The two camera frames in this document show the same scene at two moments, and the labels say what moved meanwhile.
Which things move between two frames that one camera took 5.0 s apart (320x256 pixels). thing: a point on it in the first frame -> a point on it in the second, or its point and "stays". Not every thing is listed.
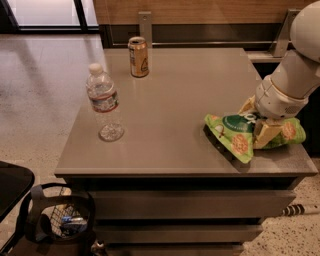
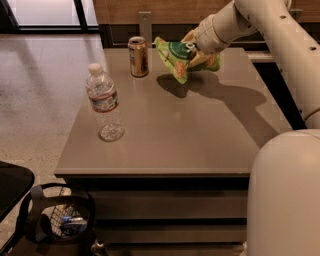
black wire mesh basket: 60,221 stays
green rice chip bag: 237,134 -> 178,54
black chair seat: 15,180 stays
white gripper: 277,100 -> 207,37
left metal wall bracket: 145,27 stays
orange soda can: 139,56 stays
